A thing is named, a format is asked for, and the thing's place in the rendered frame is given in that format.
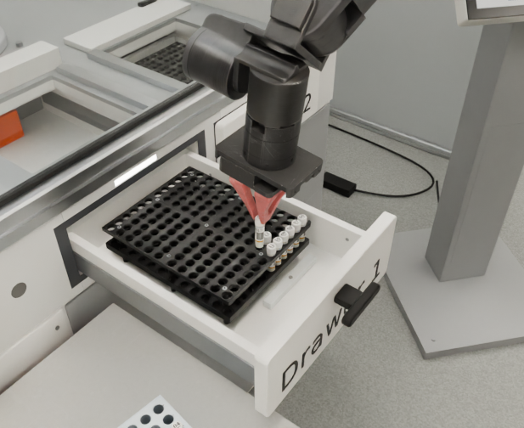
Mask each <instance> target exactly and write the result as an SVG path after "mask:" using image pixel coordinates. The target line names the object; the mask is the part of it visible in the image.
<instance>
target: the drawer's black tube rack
mask: <svg viewBox="0 0 524 428"><path fill-rule="evenodd" d="M189 172H192V173H189ZM182 176H187V177H182ZM198 176H203V177H198ZM177 180H180V181H181V182H178V183H176V181H177ZM195 180H196V181H195ZM206 180H211V181H210V182H207V181H206ZM201 184H204V185H205V186H203V187H202V186H201ZM217 184H221V186H215V185H217ZM170 185H174V187H168V186H170ZM165 189H166V190H168V191H166V192H162V190H165ZM209 189H215V190H214V191H210V190H209ZM225 189H231V190H229V191H226V190H225ZM158 194H160V195H161V196H159V197H155V196H156V195H158ZM219 194H224V195H219ZM234 194H237V192H236V190H235V189H234V187H233V186H231V185H229V184H226V183H224V182H222V181H220V180H218V179H216V178H214V177H212V176H209V175H207V174H205V173H204V172H201V171H199V170H197V169H195V168H193V167H191V166H188V167H187V168H185V169H184V170H183V171H181V172H180V173H179V174H178V175H176V176H175V177H173V178H171V179H170V180H169V181H167V182H166V183H164V184H162V185H161V186H160V187H159V188H158V189H156V190H154V191H153V192H152V193H150V194H148V195H147V196H145V197H144V198H143V199H141V200H140V201H139V202H137V203H136V204H135V205H133V206H131V207H130V208H128V209H127V210H126V211H124V212H123V213H122V214H121V215H119V216H118V217H116V218H114V219H113V220H112V221H110V222H108V223H107V224H105V225H104V226H103V227H102V230H103V231H104V232H106V233H107V234H109V235H111V236H112V237H113V238H112V239H110V240H109V241H107V242H106V248H107V249H109V250H110V251H113V252H114V253H116V254H117V255H118V256H121V257H122V258H123V261H124V262H130V263H132V264H133V265H135V266H137V267H138V268H140V269H142V270H144V271H145V272H146V273H148V274H150V275H152V276H153V277H155V278H156V279H158V280H160V281H161V282H163V283H164V284H166V285H168V286H170V287H171V291H172V292H174V291H178V292H179V293H181V294H182V295H184V296H186V297H188V298H189V299H190V300H192V301H194V302H196V303H197V304H199V305H201V306H202V307H204V308H205V309H207V310H209V311H210V312H212V313H214V314H216V315H217V316H218V317H220V318H222V319H223V322H224V323H225V324H230V323H231V322H232V321H233V320H234V319H235V318H236V317H237V316H238V315H239V314H240V313H241V312H242V311H243V310H244V309H245V308H246V307H247V306H248V305H249V304H250V303H251V302H252V301H253V300H254V299H255V298H256V297H257V296H258V295H259V294H260V293H261V292H262V291H263V290H264V289H265V288H266V287H267V286H268V285H269V284H270V283H271V282H272V281H273V280H274V279H275V278H276V277H277V276H278V275H279V274H280V273H281V272H282V271H283V270H284V269H285V268H286V267H287V266H288V265H289V264H290V263H291V262H292V261H293V260H294V259H295V258H296V257H297V256H298V255H299V254H300V253H301V252H302V251H303V250H304V249H305V248H306V247H307V246H308V245H309V238H307V237H305V240H304V241H303V242H299V246H298V247H296V248H295V247H293V252H292V253H287V258H286V259H281V264H280V265H278V266H276V265H275V270H274V271H272V272H269V271H268V270H266V271H265V272H264V273H263V274H261V275H260V276H259V277H258V278H257V279H256V280H255V281H254V282H253V283H252V284H251V285H250V286H249V287H248V288H247V289H246V290H245V291H244V292H243V293H242V294H241V295H240V296H239V297H238V298H237V299H236V300H235V301H234V302H233V303H232V304H231V305H230V306H229V305H227V304H225V303H224V302H222V301H220V300H218V299H217V295H218V294H219V293H220V292H221V291H222V290H226V289H227V286H228V285H229V284H230V283H231V282H232V281H233V280H234V279H235V278H236V277H237V276H238V275H240V274H241V273H242V272H243V271H244V270H245V269H246V268H247V267H248V266H249V265H250V264H251V263H252V262H254V261H255V260H256V259H257V258H258V257H259V256H264V255H263V252H264V251H265V250H266V249H267V245H263V247H262V248H263V249H262V248H257V247H256V239H255V233H256V225H255V220H254V219H252V217H251V214H250V213H249V212H248V210H247V208H246V206H243V205H244V204H245V203H244V202H243V200H242V199H241V198H240V197H239V195H234ZM230 198H232V199H234V200H229V199H230ZM147 201H151V203H149V204H146V203H145V202H147ZM140 206H144V208H143V209H138V208H139V207H140ZM133 211H136V212H137V213H136V214H131V213H132V212H133ZM278 214H283V216H282V217H279V216H277V215H278ZM124 217H130V218H129V219H123V218H124ZM273 219H276V220H278V221H277V222H274V221H272V220H273ZM288 219H293V220H297V217H296V216H293V215H291V214H290V213H288V212H286V211H283V210H281V209H279V208H278V207H276V209H275V211H274V212H273V215H272V216H271V217H270V219H269V220H268V221H267V222H266V223H265V226H264V232H269V233H271V235H272V236H271V243H273V239H274V238H276V237H279V233H280V232H282V231H285V228H286V227H284V226H282V225H283V224H286V225H288V226H291V223H292V222H289V221H287V220H288ZM118 222H122V224H120V225H116V223H118ZM109 228H114V229H113V230H108V229H109ZM266 257H267V256H266ZM268 258H269V257H268ZM269 259H270V260H273V259H271V258H269Z"/></svg>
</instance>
